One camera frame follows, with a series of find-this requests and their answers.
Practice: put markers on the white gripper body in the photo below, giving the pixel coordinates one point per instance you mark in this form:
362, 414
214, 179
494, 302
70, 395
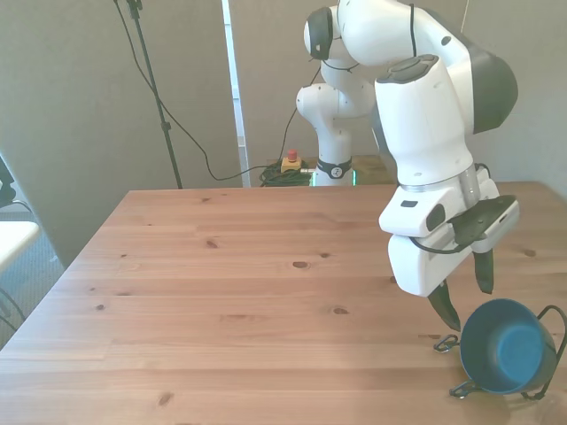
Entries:
414, 265

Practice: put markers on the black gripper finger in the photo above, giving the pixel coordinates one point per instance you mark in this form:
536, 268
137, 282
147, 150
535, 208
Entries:
446, 307
484, 272

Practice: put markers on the blue plastic bowl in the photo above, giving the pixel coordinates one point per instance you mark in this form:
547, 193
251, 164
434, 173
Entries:
509, 350

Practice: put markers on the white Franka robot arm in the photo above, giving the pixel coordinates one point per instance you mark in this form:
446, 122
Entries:
416, 133

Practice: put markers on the yellow emergency stop button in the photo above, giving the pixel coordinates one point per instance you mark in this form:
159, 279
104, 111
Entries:
291, 163

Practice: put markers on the white vertical partition strip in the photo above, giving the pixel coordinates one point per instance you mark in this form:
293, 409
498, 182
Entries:
235, 88

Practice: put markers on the white side table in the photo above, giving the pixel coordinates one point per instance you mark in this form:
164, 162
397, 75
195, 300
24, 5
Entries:
13, 241

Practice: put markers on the black device on side table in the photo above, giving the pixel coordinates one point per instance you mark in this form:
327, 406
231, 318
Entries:
5, 183

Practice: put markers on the black camera stand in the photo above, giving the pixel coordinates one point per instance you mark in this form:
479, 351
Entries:
153, 84

